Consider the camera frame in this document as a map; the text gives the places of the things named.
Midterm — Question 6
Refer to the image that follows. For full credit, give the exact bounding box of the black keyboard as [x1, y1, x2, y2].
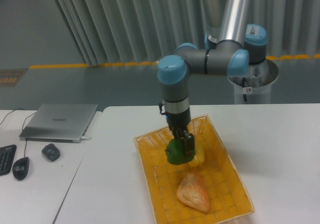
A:
[0, 145, 17, 176]

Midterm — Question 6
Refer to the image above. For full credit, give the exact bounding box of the green bell pepper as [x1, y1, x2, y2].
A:
[165, 139, 196, 165]

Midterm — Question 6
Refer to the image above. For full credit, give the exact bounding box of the grey pleated curtain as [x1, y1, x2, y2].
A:
[55, 0, 320, 66]

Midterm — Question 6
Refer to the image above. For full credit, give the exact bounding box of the yellow bell pepper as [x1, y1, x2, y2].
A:
[188, 137, 205, 167]

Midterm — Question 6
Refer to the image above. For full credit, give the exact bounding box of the silver closed laptop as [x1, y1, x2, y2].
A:
[19, 104, 98, 143]

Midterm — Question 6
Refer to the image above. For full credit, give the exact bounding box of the triangular pastry bread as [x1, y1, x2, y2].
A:
[176, 171, 211, 213]

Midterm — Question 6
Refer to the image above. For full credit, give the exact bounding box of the black mouse cable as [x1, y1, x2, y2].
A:
[21, 113, 38, 158]

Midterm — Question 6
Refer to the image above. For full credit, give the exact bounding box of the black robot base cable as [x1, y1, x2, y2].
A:
[241, 77, 248, 102]

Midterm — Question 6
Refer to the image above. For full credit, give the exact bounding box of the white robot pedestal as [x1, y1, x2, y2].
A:
[229, 59, 279, 104]

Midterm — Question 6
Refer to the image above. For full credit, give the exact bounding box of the black laptop cable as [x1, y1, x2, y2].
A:
[0, 108, 38, 126]

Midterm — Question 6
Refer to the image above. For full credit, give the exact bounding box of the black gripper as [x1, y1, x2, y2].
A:
[165, 108, 195, 156]

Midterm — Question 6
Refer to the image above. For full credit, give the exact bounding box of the small black gadget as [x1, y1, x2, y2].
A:
[42, 143, 61, 162]

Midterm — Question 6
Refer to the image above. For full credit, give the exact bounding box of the yellow woven basket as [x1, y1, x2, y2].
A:
[134, 115, 255, 223]

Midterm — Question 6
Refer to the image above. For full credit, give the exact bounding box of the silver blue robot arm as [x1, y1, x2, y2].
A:
[157, 0, 251, 157]

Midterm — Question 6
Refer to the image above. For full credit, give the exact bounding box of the black computer mouse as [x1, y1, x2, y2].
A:
[12, 157, 30, 181]

